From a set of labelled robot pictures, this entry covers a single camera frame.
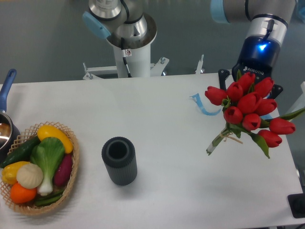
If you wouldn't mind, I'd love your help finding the green cucumber toy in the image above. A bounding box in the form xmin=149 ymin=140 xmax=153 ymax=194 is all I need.
xmin=0 ymin=136 xmax=41 ymax=168

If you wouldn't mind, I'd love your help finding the purple sweet potato toy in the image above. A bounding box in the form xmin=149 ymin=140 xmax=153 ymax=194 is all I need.
xmin=53 ymin=154 xmax=72 ymax=187

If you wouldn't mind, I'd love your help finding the light blue ribbon strip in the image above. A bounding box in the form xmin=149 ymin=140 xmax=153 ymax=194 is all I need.
xmin=190 ymin=93 xmax=221 ymax=116

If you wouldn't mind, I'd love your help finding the woven wicker basket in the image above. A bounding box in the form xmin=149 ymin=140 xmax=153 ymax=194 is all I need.
xmin=0 ymin=122 xmax=80 ymax=216

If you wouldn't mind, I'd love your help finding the green bean pod toy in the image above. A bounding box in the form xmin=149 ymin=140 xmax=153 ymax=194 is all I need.
xmin=34 ymin=190 xmax=64 ymax=207

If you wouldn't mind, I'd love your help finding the orange fruit toy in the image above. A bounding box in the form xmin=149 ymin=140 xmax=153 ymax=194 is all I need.
xmin=10 ymin=183 xmax=37 ymax=204

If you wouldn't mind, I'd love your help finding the blue handled saucepan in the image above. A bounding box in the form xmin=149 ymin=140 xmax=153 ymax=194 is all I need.
xmin=0 ymin=69 xmax=20 ymax=162

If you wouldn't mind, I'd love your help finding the cream garlic bulb toy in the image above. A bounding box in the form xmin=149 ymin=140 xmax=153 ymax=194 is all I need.
xmin=16 ymin=163 xmax=43 ymax=189

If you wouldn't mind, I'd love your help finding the yellow bell pepper toy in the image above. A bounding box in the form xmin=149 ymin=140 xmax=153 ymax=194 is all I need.
xmin=2 ymin=161 xmax=29 ymax=185

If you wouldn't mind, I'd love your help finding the green bok choy toy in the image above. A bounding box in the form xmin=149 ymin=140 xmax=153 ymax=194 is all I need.
xmin=30 ymin=137 xmax=65 ymax=196

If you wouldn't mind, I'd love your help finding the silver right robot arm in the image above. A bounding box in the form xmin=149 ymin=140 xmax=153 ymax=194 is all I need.
xmin=210 ymin=0 xmax=297 ymax=83

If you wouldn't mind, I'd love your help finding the yellow squash toy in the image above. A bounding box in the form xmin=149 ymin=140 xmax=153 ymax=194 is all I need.
xmin=37 ymin=125 xmax=74 ymax=154

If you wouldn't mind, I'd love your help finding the red tulip bouquet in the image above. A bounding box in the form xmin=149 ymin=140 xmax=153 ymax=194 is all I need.
xmin=205 ymin=71 xmax=305 ymax=157

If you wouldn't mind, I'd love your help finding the dark grey ribbed vase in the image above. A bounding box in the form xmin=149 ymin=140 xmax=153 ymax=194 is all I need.
xmin=102 ymin=136 xmax=137 ymax=186

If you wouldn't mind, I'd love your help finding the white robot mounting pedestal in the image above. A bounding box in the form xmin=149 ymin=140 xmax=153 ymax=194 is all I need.
xmin=82 ymin=44 xmax=205 ymax=81

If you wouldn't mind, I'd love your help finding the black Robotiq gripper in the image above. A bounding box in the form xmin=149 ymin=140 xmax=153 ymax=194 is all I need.
xmin=218 ymin=36 xmax=284 ymax=99

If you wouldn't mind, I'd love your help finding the black device at edge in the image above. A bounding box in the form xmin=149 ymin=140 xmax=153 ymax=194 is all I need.
xmin=287 ymin=193 xmax=305 ymax=219

